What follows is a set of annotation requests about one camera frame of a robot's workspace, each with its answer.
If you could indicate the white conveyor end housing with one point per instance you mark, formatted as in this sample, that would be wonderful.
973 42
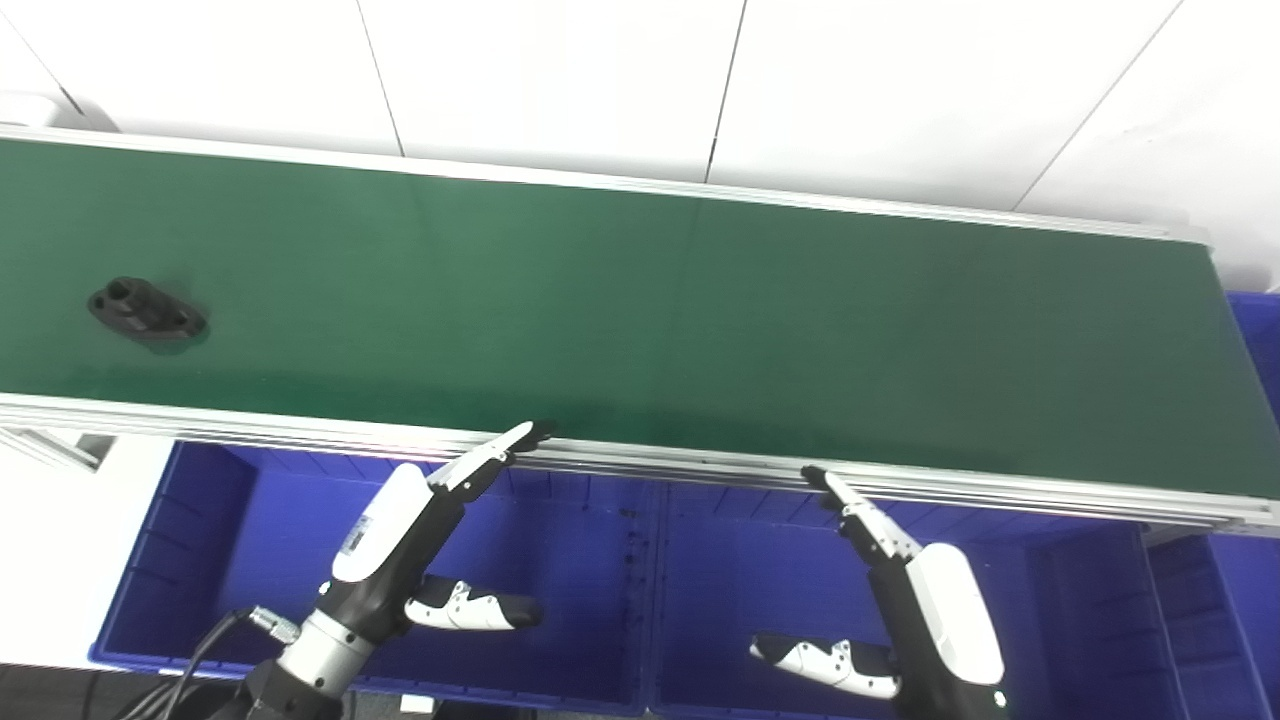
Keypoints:
40 108

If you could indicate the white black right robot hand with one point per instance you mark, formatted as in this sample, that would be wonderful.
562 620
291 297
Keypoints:
950 620

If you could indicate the green conveyor belt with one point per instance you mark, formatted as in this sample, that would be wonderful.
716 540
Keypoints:
660 465
640 320

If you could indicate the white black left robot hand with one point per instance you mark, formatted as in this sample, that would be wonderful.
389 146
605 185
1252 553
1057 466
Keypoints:
390 540

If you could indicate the black flange part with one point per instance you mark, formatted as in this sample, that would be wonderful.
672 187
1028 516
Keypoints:
150 312

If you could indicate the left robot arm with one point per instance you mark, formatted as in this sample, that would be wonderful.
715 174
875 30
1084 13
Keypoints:
315 660

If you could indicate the blue plastic bin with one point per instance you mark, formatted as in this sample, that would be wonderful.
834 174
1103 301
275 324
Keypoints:
760 570
1230 620
560 560

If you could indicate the aluminium conveyor support bracket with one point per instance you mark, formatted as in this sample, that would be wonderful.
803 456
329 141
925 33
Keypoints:
50 445

